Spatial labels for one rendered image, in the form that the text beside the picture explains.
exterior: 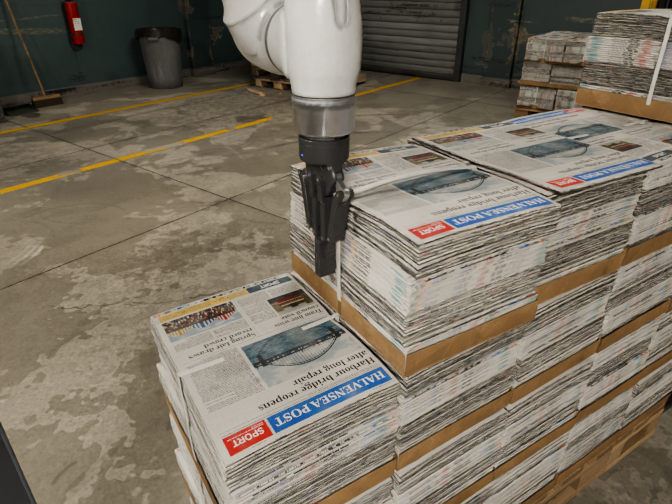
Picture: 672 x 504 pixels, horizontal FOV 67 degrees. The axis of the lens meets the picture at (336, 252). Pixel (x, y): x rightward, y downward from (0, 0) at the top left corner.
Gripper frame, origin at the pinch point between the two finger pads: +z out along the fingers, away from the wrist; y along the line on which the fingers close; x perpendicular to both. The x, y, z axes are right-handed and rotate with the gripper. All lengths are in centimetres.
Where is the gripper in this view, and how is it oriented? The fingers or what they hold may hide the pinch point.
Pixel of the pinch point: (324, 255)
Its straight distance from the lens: 83.4
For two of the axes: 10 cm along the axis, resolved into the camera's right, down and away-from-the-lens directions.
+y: -5.4, -4.0, 7.4
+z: 0.0, 8.8, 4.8
